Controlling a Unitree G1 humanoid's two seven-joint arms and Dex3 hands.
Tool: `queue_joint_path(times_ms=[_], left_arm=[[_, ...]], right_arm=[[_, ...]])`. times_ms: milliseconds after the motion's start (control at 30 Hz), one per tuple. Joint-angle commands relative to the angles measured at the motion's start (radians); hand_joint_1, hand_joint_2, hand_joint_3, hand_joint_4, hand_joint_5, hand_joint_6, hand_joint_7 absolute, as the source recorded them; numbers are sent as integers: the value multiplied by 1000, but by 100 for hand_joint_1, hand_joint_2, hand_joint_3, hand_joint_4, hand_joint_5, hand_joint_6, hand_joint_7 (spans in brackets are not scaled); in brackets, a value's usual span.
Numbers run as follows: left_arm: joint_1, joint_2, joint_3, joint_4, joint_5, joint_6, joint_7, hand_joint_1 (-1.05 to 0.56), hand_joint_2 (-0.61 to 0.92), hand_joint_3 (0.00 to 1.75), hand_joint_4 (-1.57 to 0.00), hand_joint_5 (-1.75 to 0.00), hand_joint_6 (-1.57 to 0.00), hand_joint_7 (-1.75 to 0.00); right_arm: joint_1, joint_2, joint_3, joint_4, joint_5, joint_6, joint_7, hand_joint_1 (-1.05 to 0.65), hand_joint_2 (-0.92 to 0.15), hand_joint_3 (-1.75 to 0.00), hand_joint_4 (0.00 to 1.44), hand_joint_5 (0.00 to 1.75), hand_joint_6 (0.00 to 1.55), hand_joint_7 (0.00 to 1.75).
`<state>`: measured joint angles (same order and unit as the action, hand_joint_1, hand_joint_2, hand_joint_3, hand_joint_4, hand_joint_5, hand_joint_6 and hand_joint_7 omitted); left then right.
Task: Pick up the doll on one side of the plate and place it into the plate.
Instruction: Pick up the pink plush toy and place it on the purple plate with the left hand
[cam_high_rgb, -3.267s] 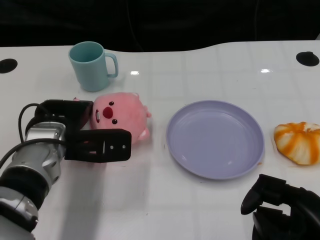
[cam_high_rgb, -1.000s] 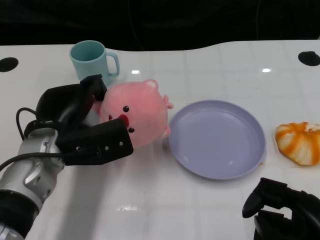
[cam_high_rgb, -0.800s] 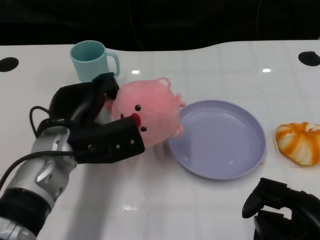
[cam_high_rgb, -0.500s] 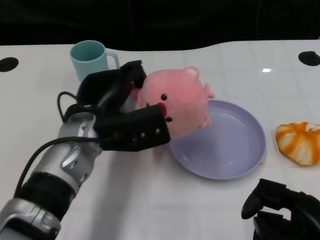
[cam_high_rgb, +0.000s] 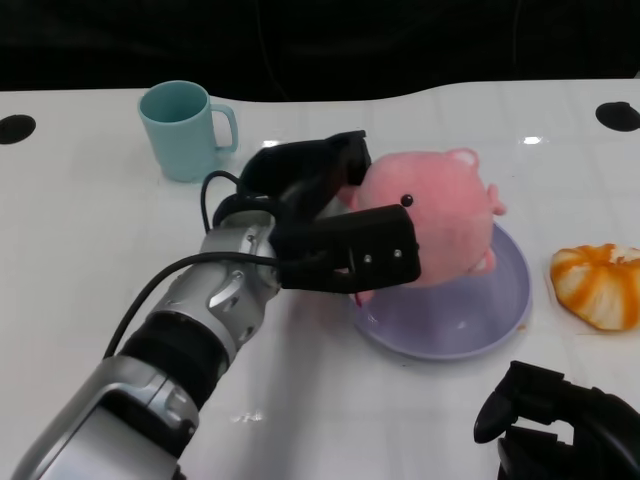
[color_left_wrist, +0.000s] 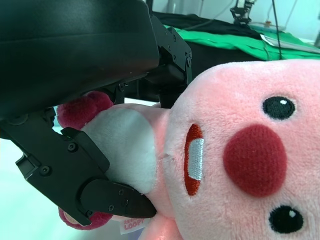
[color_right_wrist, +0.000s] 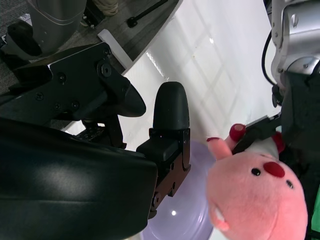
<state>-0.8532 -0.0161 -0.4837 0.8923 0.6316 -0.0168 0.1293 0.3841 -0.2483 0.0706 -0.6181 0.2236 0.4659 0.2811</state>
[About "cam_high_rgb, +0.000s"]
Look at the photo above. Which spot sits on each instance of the orange and white bread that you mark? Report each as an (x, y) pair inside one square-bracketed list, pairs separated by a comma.
[(595, 285)]

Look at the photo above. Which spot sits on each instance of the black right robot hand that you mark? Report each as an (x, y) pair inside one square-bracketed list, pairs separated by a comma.
[(600, 435)]

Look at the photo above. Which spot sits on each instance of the lilac plastic plate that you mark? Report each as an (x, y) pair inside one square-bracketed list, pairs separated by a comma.
[(450, 325)]

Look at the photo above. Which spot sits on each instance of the teal plastic mug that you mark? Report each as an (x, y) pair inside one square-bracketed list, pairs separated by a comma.
[(175, 135)]

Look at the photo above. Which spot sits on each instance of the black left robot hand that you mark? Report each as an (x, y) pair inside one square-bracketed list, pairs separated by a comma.
[(350, 245)]

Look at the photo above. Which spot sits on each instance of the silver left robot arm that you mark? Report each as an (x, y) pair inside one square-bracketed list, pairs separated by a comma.
[(220, 285)]

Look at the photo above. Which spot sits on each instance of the black round table grommet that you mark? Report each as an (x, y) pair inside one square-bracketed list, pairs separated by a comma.
[(617, 116), (16, 129)]

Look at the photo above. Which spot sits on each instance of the pink plush beaver doll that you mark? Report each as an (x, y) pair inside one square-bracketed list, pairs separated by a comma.
[(440, 210)]

